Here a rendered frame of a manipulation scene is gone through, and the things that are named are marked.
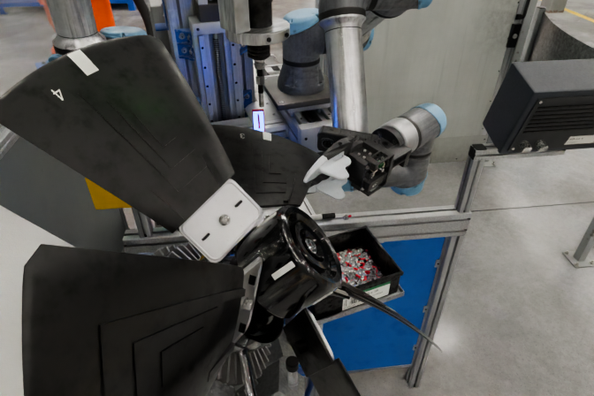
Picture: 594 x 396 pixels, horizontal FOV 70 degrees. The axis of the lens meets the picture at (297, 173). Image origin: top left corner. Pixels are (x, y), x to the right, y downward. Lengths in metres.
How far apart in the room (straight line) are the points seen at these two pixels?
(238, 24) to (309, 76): 0.89
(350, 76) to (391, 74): 1.70
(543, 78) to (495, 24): 1.66
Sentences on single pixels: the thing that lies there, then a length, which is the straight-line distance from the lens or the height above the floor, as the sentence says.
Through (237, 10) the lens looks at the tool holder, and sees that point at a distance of 0.45.
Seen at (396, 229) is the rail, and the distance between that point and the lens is 1.18.
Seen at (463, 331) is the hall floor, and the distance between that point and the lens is 2.07.
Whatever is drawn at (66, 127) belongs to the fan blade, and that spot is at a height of 1.37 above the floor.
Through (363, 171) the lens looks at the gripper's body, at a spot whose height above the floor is 1.18.
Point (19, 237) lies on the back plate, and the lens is 0.65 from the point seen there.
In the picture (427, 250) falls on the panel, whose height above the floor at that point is 0.72.
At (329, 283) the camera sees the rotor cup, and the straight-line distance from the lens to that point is 0.51.
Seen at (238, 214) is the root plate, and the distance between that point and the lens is 0.53.
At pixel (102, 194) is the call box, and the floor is 1.02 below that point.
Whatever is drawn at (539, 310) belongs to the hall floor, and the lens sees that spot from 2.28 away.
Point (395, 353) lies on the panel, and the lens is 1.67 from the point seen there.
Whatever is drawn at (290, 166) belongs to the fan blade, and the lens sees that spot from 0.74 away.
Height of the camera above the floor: 1.60
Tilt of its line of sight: 35 degrees down
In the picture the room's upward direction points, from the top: straight up
